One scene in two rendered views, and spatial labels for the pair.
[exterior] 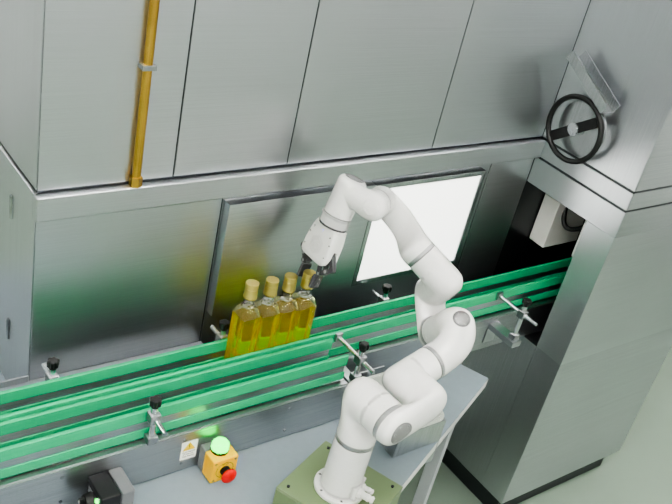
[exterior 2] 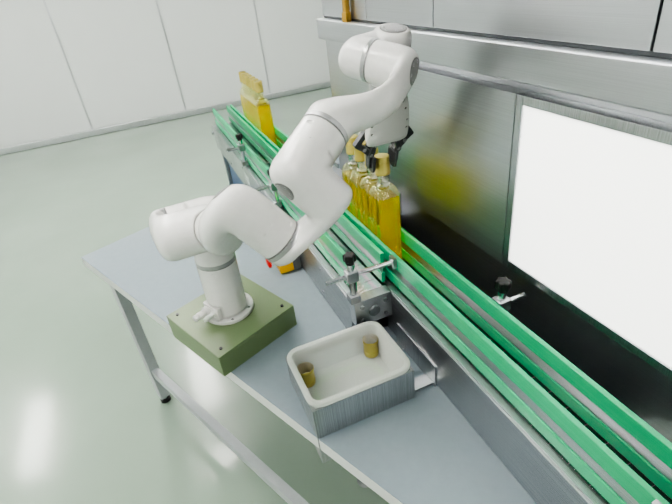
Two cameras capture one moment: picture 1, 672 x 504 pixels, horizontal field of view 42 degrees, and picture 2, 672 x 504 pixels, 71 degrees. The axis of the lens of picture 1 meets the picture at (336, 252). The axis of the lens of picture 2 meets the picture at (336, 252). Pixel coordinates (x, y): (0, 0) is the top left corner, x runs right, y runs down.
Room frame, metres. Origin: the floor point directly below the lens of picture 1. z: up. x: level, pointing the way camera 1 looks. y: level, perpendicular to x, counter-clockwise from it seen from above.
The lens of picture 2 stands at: (2.23, -0.93, 1.54)
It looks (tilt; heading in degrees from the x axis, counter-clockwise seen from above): 31 degrees down; 113
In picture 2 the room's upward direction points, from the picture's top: 7 degrees counter-clockwise
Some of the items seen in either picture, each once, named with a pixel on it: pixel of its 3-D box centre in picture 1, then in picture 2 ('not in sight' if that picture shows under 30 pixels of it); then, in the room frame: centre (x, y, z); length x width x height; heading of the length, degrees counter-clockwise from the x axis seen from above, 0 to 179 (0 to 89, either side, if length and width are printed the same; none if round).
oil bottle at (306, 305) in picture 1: (297, 326); (385, 223); (1.95, 0.05, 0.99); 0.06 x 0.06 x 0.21; 43
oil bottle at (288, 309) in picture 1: (279, 330); (375, 214); (1.91, 0.10, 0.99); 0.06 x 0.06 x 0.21; 43
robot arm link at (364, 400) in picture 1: (366, 414); (204, 231); (1.58, -0.16, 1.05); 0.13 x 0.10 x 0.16; 46
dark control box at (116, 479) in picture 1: (109, 496); not in sight; (1.41, 0.37, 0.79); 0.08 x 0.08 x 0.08; 42
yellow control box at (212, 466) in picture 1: (218, 461); (285, 257); (1.60, 0.16, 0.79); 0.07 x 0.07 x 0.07; 42
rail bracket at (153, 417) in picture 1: (157, 427); (267, 190); (1.50, 0.30, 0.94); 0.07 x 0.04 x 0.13; 42
